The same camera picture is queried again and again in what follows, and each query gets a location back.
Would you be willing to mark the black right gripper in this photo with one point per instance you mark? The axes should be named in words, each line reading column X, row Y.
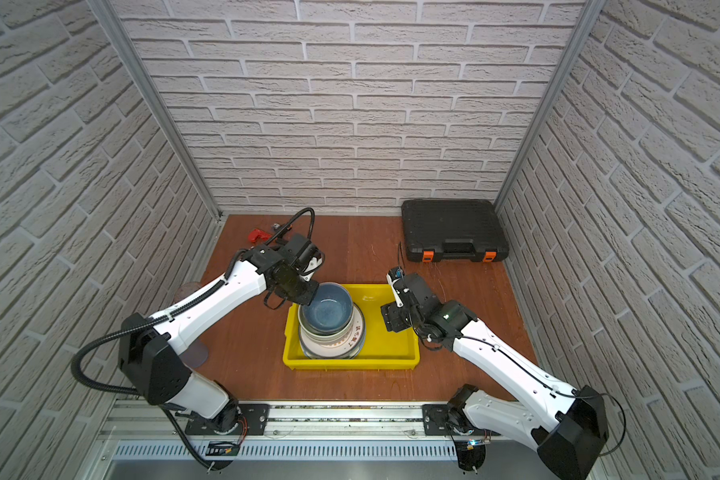
column 393, row 317

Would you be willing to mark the dark blue glazed bowl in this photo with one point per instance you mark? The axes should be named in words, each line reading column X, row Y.
column 333, row 292

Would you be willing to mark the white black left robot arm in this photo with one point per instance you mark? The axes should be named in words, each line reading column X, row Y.
column 150, row 356

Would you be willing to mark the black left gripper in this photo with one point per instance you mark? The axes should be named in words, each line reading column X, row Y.
column 294, row 295

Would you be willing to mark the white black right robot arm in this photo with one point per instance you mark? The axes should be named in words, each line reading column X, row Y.
column 566, row 426

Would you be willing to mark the pale green ceramic bowl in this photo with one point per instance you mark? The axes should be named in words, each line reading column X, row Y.
column 325, row 322

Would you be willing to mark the black plastic tool case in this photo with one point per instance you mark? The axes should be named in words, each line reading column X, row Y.
column 452, row 229

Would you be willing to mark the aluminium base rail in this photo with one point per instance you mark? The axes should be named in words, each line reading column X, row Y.
column 292, row 431

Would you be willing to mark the black handled tool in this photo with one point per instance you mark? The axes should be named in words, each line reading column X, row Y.
column 277, row 227

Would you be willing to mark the red small object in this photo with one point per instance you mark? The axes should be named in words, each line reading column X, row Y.
column 257, row 236

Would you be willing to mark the yellow plastic bin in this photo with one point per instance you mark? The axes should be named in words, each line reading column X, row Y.
column 381, row 350

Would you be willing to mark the white plate teal quatrefoil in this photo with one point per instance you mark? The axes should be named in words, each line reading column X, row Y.
column 344, row 350

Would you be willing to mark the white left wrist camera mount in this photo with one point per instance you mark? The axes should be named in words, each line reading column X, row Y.
column 303, row 249

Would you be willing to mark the clear pink plastic cup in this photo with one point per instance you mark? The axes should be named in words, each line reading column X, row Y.
column 186, row 290

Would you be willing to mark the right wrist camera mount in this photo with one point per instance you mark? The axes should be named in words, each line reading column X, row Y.
column 410, row 290

